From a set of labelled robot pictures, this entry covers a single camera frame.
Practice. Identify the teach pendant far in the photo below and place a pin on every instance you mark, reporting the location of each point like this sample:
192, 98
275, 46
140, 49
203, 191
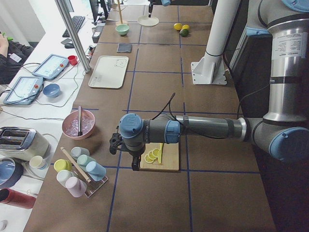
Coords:
51, 67

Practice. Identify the folded grey cloth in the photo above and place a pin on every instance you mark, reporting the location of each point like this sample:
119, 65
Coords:
124, 48

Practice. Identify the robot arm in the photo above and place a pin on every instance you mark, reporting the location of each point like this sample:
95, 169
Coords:
157, 2
281, 131

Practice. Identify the white bear print tray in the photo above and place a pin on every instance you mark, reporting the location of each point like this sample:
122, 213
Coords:
109, 72

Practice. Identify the mint green bowl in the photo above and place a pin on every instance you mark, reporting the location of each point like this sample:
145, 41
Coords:
122, 29

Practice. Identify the pink bowl with ice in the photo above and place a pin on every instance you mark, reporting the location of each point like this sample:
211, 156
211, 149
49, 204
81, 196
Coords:
70, 125

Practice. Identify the green avocado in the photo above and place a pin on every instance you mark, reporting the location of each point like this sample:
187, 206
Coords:
184, 32

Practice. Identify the red cup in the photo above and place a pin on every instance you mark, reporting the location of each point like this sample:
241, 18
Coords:
72, 60

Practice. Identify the lemon slices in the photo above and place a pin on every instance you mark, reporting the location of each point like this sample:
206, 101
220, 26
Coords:
151, 156

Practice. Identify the teach pendant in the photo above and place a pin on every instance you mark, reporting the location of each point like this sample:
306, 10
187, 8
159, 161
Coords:
25, 90
51, 67

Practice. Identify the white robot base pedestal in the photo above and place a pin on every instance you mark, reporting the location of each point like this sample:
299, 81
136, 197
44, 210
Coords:
210, 69

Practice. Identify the white toaster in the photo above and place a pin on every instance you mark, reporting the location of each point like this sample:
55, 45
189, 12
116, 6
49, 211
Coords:
22, 143

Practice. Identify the yellow lemon upper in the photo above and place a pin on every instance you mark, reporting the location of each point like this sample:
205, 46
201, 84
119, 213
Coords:
178, 26

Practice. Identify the red thermos bottle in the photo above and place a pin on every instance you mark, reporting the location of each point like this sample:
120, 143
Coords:
17, 199

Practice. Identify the black computer mouse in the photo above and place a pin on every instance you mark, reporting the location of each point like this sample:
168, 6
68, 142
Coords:
69, 45

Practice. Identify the teach pendant near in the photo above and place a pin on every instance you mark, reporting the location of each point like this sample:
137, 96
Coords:
25, 90

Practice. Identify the aluminium frame post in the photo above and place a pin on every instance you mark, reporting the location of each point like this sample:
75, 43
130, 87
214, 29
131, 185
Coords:
64, 12

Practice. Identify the black keyboard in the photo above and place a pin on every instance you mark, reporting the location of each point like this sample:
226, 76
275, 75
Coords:
77, 22

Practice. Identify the beige round plate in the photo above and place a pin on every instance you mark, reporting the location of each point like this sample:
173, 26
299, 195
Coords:
147, 21

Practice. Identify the steel black tongs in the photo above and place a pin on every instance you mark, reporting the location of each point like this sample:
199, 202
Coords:
80, 130

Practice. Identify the wooden mug tree stand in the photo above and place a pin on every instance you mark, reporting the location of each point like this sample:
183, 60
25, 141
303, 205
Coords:
118, 9

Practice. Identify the wire cup rack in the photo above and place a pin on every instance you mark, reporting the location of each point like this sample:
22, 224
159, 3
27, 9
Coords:
93, 186

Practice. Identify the wooden cutting board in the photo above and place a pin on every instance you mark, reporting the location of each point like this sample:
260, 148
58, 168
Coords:
170, 158

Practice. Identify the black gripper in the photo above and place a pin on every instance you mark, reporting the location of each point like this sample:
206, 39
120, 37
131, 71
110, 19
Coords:
133, 153
150, 7

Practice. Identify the blue bowl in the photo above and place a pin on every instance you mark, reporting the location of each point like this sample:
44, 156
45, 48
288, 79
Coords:
52, 90

